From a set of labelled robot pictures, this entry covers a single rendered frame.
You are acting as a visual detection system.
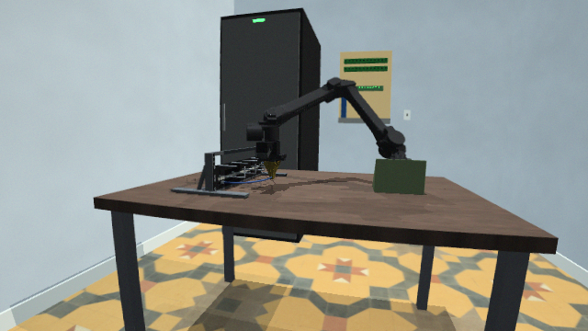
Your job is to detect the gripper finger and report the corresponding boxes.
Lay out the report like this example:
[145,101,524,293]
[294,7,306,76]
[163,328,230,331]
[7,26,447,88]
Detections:
[264,161,272,177]
[270,161,281,179]

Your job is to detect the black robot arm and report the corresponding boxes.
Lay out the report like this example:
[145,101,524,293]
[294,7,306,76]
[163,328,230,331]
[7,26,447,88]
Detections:
[246,77,412,160]

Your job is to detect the black patch panel rack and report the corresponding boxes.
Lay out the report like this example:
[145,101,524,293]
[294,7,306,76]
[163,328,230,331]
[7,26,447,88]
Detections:
[171,147,268,198]

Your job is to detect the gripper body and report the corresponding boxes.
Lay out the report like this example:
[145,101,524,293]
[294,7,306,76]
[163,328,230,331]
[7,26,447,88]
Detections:
[257,154,287,162]

